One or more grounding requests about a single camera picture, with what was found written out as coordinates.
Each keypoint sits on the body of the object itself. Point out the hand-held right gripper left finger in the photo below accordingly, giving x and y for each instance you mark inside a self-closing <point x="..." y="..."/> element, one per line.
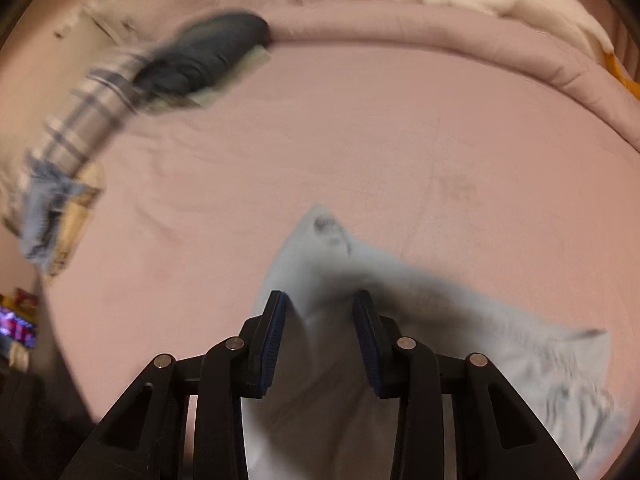
<point x="270" y="347"/>

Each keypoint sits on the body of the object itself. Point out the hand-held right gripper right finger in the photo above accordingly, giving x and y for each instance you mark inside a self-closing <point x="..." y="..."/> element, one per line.
<point x="367" y="347"/>

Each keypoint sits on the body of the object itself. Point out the light blue strawberry pants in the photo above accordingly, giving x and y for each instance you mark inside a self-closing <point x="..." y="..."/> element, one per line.
<point x="500" y="340"/>

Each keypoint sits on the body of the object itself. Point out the lit screen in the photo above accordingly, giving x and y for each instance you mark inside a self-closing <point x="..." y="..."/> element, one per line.
<point x="17" y="327"/>

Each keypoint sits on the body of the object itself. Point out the light blue denim shorts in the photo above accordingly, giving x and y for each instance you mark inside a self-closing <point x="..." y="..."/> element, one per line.
<point x="45" y="210"/>

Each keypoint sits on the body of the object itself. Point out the blue plaid pillow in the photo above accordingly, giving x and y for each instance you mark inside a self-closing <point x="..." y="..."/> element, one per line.
<point x="85" y="115"/>

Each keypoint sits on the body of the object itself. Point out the folded dark blue jeans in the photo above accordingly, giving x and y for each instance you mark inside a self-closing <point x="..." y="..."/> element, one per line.
<point x="210" y="50"/>

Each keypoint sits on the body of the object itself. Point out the lilac quilt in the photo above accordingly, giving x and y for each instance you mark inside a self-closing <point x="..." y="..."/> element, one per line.
<point x="400" y="25"/>

